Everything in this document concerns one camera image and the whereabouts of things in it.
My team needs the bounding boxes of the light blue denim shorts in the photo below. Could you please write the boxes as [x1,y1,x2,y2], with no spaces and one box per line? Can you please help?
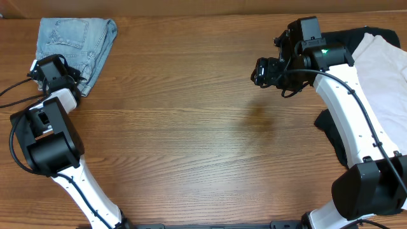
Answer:
[36,18,118,97]

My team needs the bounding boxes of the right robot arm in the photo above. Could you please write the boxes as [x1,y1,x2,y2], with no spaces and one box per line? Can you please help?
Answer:
[251,17,406,229]

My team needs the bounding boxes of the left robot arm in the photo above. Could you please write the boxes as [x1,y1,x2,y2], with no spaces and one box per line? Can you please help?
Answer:
[9,54,133,229]

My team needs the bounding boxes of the black garment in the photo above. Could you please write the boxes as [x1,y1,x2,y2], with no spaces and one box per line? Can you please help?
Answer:
[314,26,401,169]

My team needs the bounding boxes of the beige pink shorts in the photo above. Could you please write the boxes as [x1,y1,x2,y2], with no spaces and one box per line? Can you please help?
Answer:
[352,33,406,154]

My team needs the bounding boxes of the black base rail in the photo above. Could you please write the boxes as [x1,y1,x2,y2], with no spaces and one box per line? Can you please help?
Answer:
[116,221,308,229]

